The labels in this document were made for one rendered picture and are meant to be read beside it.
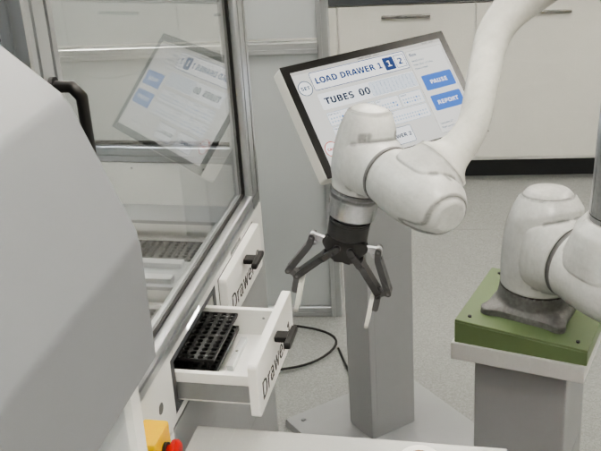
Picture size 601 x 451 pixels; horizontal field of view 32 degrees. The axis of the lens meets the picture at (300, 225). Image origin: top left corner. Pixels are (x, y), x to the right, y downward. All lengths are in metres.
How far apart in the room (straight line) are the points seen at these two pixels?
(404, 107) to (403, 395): 0.91
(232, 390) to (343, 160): 0.47
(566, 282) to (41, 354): 1.39
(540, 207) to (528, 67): 2.76
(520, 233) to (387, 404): 1.11
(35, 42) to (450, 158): 0.69
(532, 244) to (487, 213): 2.55
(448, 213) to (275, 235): 2.13
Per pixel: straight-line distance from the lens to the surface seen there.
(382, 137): 1.76
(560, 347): 2.16
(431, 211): 1.64
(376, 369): 3.03
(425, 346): 3.67
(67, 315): 0.87
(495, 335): 2.19
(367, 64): 2.73
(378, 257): 1.88
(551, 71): 4.87
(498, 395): 2.31
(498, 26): 1.87
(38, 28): 1.39
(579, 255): 2.02
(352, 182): 1.77
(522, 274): 2.17
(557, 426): 2.31
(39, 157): 0.91
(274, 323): 1.98
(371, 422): 3.12
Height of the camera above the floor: 1.91
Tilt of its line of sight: 25 degrees down
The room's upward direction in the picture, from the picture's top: 4 degrees counter-clockwise
